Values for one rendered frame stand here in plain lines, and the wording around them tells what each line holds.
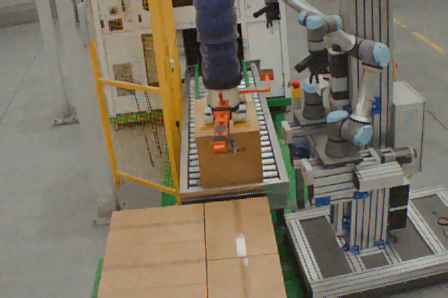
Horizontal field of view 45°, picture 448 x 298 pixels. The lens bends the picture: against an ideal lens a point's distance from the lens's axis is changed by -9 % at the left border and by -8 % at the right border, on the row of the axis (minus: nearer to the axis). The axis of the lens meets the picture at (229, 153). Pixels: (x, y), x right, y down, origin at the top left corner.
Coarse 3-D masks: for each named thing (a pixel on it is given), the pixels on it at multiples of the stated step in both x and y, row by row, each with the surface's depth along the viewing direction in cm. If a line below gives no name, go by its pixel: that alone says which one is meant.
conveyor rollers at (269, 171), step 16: (192, 80) 564; (192, 96) 530; (256, 96) 515; (192, 112) 499; (192, 128) 469; (192, 144) 444; (192, 160) 428; (272, 160) 412; (192, 176) 403; (272, 176) 396
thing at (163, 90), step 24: (96, 0) 425; (144, 0) 396; (96, 24) 437; (120, 48) 432; (96, 72) 459; (144, 72) 429; (168, 96) 425; (168, 120) 432; (168, 144) 443; (168, 192) 471
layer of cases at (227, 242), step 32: (128, 224) 357; (160, 224) 354; (192, 224) 352; (224, 224) 349; (256, 224) 346; (128, 256) 327; (160, 256) 326; (192, 256) 324; (224, 256) 321; (256, 256) 318; (128, 288) 302; (160, 288) 300; (192, 288) 299; (224, 288) 297; (256, 288) 294
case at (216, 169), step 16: (240, 128) 368; (256, 128) 366; (208, 144) 366; (240, 144) 367; (256, 144) 368; (208, 160) 371; (224, 160) 372; (240, 160) 373; (256, 160) 373; (208, 176) 377; (224, 176) 377; (240, 176) 378; (256, 176) 379
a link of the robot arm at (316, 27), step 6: (312, 18) 247; (318, 18) 247; (306, 24) 251; (312, 24) 247; (318, 24) 247; (324, 24) 250; (312, 30) 249; (318, 30) 248; (324, 30) 250; (312, 36) 250; (318, 36) 250; (318, 42) 251
